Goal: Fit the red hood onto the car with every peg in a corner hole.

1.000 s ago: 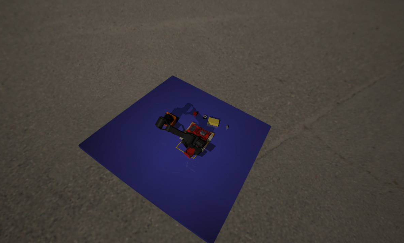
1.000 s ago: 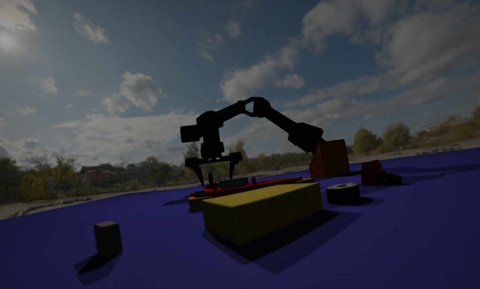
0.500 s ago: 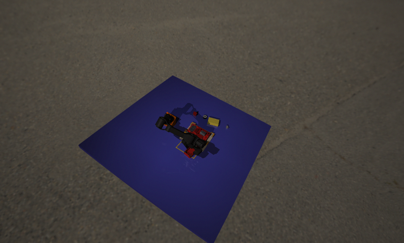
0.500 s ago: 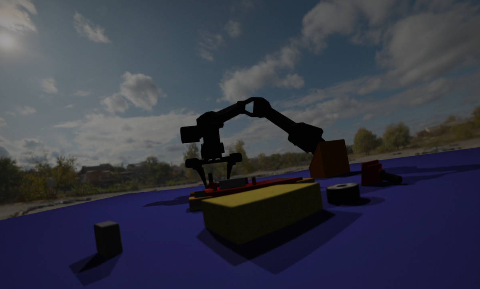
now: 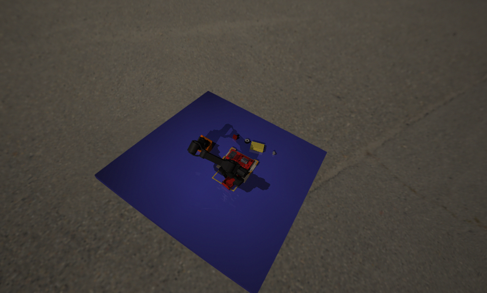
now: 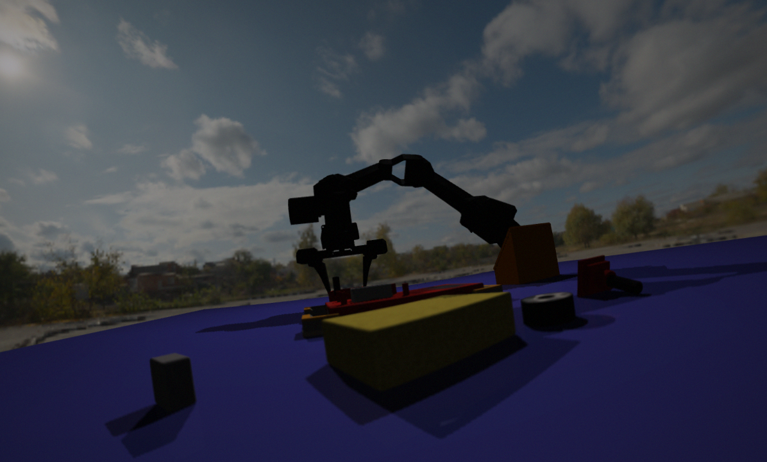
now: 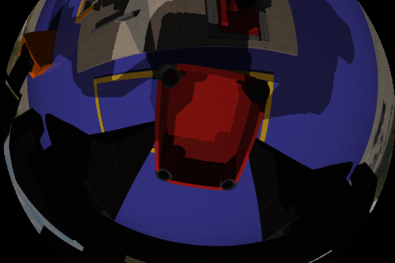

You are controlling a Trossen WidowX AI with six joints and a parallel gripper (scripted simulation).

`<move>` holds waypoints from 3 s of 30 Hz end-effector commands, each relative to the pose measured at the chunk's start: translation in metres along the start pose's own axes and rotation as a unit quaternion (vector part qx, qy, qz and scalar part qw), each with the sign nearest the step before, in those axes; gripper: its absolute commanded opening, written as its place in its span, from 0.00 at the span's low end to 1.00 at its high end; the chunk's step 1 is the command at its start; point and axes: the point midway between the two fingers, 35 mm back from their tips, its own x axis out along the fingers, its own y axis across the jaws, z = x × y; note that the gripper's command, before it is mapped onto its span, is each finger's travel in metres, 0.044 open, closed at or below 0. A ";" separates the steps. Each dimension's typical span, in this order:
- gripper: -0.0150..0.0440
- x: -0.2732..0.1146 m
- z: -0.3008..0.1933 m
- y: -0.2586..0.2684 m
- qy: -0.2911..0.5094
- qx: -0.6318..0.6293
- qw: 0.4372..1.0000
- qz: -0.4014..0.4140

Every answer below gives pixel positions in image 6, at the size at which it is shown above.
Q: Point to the black toy tyre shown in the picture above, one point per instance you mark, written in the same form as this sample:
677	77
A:
549	309

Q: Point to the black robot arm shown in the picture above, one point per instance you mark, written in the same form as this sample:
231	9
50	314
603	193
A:
487	217

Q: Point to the olive yellow rectangular block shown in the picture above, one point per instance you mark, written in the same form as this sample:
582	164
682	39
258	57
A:
390	346

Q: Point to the red car hood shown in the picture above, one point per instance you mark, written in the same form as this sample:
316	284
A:
348	294

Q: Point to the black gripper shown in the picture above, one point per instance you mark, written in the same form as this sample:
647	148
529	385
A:
314	258

